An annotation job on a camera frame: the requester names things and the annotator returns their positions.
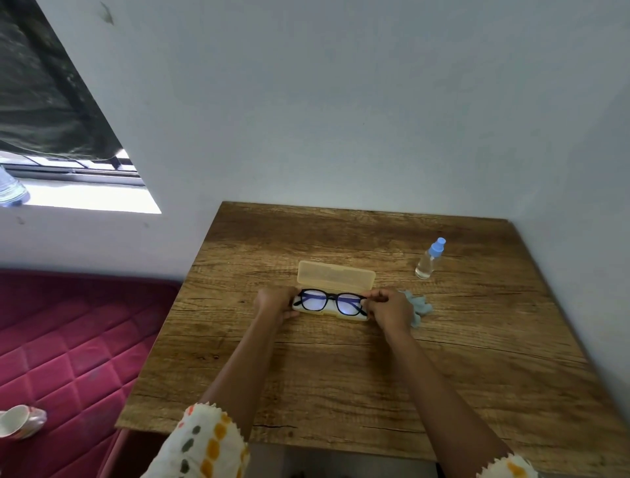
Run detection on person's left hand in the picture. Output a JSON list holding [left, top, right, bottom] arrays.
[[253, 286, 300, 324]]

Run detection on person's right hand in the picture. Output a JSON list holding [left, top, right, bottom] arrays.
[[365, 288, 415, 337]]

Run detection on black framed eyeglasses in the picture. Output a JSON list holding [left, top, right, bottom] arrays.
[[294, 289, 370, 317]]

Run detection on person's right forearm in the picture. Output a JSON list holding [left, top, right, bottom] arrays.
[[383, 326, 515, 468]]

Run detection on person's left forearm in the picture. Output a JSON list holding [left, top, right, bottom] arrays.
[[199, 309, 280, 441]]

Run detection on wooden table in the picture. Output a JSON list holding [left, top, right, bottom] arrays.
[[115, 201, 630, 478]]

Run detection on light blue cleaning cloth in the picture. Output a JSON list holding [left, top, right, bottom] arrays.
[[400, 290, 434, 329]]

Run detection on translucent yellow glasses case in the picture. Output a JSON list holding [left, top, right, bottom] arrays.
[[292, 260, 377, 322]]

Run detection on clear spray bottle blue cap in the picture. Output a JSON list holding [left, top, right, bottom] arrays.
[[415, 237, 447, 280]]

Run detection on white spotted left sleeve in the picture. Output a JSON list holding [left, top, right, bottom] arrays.
[[140, 403, 251, 478]]

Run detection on white spotted sleeve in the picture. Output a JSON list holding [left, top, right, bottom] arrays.
[[475, 453, 539, 478], [140, 403, 251, 478]]

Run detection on white spotted right sleeve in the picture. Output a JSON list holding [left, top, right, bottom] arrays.
[[475, 453, 539, 478]]

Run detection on red quilted mattress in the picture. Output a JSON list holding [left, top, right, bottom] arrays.
[[0, 269, 181, 478]]

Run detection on white patterned cup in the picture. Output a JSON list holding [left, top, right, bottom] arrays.
[[0, 405, 48, 440]]

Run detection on clear plastic water bottle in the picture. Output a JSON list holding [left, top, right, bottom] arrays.
[[0, 165, 31, 208]]

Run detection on dark window curtain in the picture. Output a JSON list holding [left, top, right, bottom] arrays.
[[0, 0, 124, 161]]

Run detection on window frame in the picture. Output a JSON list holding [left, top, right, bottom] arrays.
[[0, 149, 147, 188]]

